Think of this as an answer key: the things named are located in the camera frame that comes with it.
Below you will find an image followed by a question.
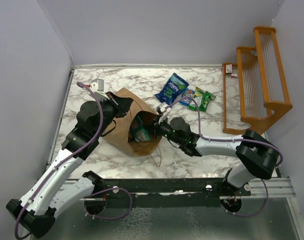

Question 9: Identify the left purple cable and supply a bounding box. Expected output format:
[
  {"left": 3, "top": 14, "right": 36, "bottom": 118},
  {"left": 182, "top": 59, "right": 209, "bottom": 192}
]
[{"left": 14, "top": 81, "right": 104, "bottom": 240}]

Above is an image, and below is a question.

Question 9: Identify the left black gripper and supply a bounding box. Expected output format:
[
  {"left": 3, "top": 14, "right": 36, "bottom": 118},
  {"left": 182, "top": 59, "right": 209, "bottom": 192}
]
[{"left": 93, "top": 91, "right": 133, "bottom": 138}]

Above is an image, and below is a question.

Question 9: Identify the orange wooden rack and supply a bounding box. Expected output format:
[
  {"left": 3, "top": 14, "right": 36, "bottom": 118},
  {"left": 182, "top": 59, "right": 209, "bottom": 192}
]
[{"left": 222, "top": 26, "right": 293, "bottom": 135}]

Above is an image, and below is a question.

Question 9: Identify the blue Burts chips bag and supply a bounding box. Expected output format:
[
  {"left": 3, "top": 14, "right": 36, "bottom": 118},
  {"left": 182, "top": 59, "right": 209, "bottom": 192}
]
[{"left": 155, "top": 73, "right": 189, "bottom": 105}]

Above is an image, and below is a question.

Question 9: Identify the small red white box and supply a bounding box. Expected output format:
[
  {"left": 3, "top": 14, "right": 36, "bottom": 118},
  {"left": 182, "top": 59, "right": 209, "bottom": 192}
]
[{"left": 225, "top": 64, "right": 233, "bottom": 74}]

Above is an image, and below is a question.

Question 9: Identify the purple cable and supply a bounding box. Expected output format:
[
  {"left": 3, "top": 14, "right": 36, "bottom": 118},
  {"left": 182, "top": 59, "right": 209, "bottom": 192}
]
[
  {"left": 14, "top": 81, "right": 104, "bottom": 240},
  {"left": 166, "top": 96, "right": 284, "bottom": 167}
]

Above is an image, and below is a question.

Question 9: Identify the green candy bag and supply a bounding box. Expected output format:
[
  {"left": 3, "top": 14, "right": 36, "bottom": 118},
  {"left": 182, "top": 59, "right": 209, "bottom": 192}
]
[{"left": 193, "top": 87, "right": 216, "bottom": 112}]

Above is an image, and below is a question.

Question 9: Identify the brown paper bag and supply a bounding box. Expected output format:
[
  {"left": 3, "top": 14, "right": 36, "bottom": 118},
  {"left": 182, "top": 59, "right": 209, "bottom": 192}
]
[{"left": 103, "top": 87, "right": 161, "bottom": 157}]

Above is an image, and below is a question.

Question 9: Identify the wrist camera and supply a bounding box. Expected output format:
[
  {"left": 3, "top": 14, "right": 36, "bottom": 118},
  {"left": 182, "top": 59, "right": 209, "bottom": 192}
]
[
  {"left": 88, "top": 78, "right": 105, "bottom": 96},
  {"left": 156, "top": 102, "right": 172, "bottom": 124}
]

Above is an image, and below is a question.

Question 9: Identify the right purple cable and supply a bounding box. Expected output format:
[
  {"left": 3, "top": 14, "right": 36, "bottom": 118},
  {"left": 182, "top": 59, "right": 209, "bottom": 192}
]
[{"left": 166, "top": 96, "right": 284, "bottom": 167}]

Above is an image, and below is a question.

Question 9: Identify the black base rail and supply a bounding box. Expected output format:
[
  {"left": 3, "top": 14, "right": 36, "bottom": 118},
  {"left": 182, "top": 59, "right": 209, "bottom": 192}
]
[{"left": 83, "top": 171, "right": 251, "bottom": 209}]

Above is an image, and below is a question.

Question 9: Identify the teal Fox's candy bag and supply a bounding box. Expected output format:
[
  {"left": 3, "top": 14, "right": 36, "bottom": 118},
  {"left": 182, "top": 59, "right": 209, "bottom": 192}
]
[{"left": 130, "top": 116, "right": 151, "bottom": 143}]

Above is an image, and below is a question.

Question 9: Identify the blue M&M's packet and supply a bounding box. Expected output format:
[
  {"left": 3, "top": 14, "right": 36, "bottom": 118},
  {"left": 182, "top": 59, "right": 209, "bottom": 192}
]
[{"left": 179, "top": 88, "right": 195, "bottom": 107}]

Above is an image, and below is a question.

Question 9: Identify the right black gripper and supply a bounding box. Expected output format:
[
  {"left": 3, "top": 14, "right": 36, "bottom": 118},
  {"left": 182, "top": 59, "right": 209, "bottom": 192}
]
[{"left": 143, "top": 114, "right": 183, "bottom": 146}]

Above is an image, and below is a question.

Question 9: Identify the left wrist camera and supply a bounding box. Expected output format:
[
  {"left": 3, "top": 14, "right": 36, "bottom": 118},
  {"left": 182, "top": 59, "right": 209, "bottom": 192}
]
[{"left": 88, "top": 78, "right": 105, "bottom": 96}]

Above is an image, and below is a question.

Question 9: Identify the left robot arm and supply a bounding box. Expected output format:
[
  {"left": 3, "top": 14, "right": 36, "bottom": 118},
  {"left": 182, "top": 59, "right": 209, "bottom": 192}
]
[{"left": 6, "top": 92, "right": 133, "bottom": 239}]

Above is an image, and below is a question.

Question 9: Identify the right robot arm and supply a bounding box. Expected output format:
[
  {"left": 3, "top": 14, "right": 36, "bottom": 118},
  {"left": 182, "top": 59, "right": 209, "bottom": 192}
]
[{"left": 145, "top": 117, "right": 283, "bottom": 196}]

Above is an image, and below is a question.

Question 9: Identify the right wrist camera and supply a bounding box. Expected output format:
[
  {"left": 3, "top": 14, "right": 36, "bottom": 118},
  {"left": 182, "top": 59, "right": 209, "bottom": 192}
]
[{"left": 156, "top": 102, "right": 172, "bottom": 124}]

